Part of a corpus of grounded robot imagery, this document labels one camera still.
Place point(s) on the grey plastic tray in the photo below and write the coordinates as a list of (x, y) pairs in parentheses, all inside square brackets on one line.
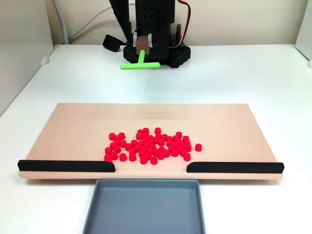
[(146, 209)]

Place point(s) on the black clamp knob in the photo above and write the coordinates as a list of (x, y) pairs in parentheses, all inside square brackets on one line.
[(111, 43)]

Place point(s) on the beige wooden board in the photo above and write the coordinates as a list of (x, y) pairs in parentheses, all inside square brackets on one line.
[(73, 126)]

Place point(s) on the black foam rail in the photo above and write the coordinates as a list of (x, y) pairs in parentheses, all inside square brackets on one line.
[(65, 166), (234, 167)]

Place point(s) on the green T-shaped pusher tool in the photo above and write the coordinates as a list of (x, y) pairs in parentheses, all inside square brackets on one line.
[(136, 66)]

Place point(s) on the red cylindrical granule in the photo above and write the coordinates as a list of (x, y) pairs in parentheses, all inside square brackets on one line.
[(111, 136), (134, 142), (157, 130), (107, 156), (187, 142), (128, 146), (114, 155), (121, 135), (108, 160), (185, 138), (122, 157), (140, 132), (139, 136), (108, 150), (117, 141), (187, 147), (183, 152), (187, 156), (117, 149), (132, 157), (113, 145), (179, 134), (132, 150), (116, 137), (123, 143), (145, 130), (153, 160), (198, 147), (143, 159)]

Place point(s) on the small white bracket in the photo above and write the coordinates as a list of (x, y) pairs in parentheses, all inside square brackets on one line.
[(45, 60), (309, 64)]

